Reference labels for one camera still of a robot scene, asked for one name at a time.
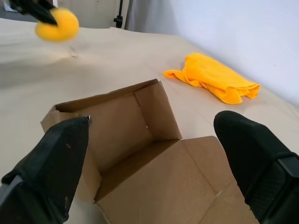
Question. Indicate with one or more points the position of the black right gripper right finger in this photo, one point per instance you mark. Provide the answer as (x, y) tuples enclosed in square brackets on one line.
[(259, 163)]

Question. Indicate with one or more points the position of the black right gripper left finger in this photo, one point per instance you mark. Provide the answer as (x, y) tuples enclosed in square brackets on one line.
[(42, 177)]

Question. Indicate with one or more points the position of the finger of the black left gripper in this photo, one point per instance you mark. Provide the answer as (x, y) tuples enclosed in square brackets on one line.
[(39, 12), (49, 3)]

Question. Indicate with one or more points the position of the yellow round item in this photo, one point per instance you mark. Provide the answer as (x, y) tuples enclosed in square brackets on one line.
[(66, 26)]

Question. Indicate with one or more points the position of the brown cardboard box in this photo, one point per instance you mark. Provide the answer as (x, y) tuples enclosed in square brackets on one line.
[(151, 175)]

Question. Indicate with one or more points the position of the yellow cloth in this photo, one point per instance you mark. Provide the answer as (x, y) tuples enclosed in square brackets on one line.
[(210, 77)]

